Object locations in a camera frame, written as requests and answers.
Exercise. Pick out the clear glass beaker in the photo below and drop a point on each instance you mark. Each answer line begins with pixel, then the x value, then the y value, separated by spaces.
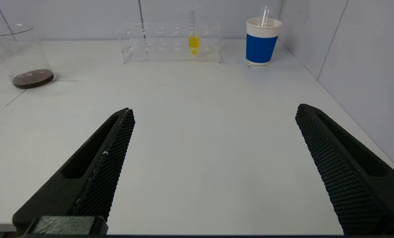
pixel 33 79

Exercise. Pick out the test tube with red liquid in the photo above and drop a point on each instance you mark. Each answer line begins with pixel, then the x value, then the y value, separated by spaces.
pixel 265 16

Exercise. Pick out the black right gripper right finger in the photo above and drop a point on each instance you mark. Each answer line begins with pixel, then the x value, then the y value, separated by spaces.
pixel 355 191

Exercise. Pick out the test tube with yellow liquid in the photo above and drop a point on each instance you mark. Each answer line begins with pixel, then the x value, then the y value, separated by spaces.
pixel 193 43

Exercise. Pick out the blue white paper cup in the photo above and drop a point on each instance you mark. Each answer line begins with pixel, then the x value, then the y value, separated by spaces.
pixel 260 46

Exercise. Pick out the clear acrylic test tube rack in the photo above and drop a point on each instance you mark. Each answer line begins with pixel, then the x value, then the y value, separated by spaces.
pixel 157 48

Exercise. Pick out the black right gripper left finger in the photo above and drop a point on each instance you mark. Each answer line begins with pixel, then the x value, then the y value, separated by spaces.
pixel 94 185

